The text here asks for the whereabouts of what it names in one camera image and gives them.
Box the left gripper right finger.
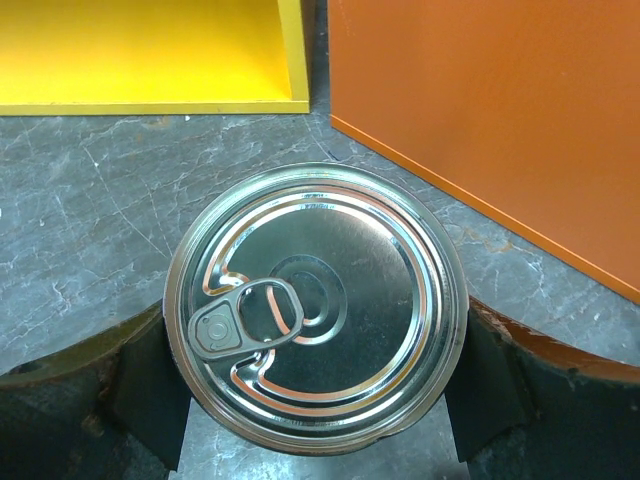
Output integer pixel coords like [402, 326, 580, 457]
[445, 299, 639, 479]

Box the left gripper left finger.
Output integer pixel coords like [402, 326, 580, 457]
[1, 303, 191, 479]

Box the dark blue soup can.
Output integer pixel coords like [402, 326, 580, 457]
[163, 163, 469, 456]

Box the orange wooden box cabinet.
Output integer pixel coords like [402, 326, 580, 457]
[328, 1, 639, 300]

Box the yellow open shelf cabinet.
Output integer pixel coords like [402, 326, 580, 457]
[1, 1, 316, 116]

